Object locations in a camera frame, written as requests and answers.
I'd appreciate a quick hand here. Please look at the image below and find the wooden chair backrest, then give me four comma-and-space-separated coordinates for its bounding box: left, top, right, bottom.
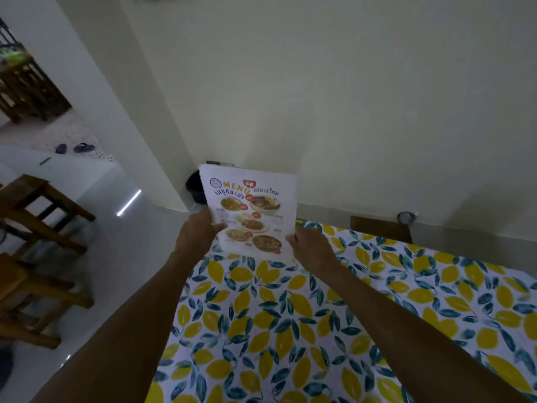
350, 215, 413, 245

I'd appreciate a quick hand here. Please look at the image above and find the wooden bench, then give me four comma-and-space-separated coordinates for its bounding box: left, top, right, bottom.
0, 50, 72, 124

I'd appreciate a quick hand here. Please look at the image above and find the person's right forearm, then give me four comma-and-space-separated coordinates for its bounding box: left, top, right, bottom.
312, 262, 530, 403

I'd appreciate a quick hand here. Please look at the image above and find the lemon print tablecloth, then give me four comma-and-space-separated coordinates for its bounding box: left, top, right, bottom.
145, 220, 537, 403

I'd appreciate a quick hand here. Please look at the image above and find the white food menu sheet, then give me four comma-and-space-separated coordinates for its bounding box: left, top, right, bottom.
198, 164, 298, 265

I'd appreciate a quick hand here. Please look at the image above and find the wooden chair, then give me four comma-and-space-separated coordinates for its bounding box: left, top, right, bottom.
0, 174, 96, 256
0, 252, 95, 350

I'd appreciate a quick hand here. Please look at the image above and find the person's right hand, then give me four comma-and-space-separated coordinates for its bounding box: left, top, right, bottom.
285, 225, 339, 276

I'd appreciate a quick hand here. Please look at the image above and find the black round bin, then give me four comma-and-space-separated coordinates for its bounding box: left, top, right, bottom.
185, 170, 208, 206

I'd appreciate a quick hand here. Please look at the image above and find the person's left hand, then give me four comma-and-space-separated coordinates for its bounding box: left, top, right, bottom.
173, 205, 228, 261

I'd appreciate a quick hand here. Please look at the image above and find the person's left forearm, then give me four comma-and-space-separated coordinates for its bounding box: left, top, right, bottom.
31, 247, 210, 403

